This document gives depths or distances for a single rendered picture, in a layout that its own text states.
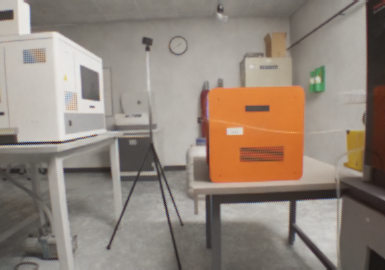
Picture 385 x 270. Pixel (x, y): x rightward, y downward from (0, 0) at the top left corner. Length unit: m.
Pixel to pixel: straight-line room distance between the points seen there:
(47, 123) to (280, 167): 1.12
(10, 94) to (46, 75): 0.21
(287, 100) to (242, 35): 3.40
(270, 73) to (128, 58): 2.51
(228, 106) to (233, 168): 0.28
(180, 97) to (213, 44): 1.12
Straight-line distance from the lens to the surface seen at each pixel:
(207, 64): 4.15
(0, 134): 1.00
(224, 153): 0.99
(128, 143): 3.53
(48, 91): 1.25
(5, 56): 1.41
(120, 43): 4.45
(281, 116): 1.04
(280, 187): 1.03
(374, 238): 0.99
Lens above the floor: 1.02
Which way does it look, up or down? 5 degrees down
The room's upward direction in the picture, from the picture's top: 2 degrees counter-clockwise
